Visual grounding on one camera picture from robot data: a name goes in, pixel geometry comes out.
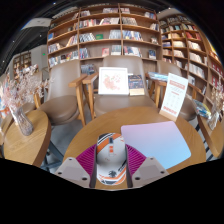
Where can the wide wooden bookshelf unit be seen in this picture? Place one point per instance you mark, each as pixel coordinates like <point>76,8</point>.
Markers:
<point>100,33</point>

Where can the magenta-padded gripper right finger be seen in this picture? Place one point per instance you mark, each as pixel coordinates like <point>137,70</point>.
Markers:
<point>136,160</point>

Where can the round wooden side table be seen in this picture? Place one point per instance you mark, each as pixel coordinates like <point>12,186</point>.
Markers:
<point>28,146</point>
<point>213,140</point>

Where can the white red sign stand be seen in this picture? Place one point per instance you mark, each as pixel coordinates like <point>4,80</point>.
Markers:
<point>174,96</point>

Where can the beige wooden-armed armchair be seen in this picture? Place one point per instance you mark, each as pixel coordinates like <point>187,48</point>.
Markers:
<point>120,103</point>
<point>188,108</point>
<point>61,106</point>

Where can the white framed floral picture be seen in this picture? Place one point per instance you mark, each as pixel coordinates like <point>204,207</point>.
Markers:
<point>113,81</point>

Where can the dark cover book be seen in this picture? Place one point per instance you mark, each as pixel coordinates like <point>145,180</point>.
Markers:
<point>136,85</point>

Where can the white and orange computer mouse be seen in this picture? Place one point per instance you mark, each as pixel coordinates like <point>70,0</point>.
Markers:
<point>111,156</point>

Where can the light blue book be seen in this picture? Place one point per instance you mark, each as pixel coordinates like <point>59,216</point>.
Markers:
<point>157,76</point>

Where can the pink-blue gradient mouse pad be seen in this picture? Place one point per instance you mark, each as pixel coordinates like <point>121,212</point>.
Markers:
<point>156,143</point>

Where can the glass vase with dried flowers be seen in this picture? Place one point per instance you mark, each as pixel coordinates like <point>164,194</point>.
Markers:
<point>22,123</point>
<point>214,120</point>

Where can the distant wooden bookshelf unit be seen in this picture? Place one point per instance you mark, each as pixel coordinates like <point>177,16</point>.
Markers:
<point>21,61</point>

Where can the curved wooden bookshelf unit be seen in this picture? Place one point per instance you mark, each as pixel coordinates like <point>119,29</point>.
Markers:
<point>190,50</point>

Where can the stack of colourful magazines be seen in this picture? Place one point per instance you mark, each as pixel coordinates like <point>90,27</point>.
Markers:
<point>201,109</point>

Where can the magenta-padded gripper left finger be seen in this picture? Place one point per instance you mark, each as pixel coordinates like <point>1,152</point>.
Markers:
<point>86,160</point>

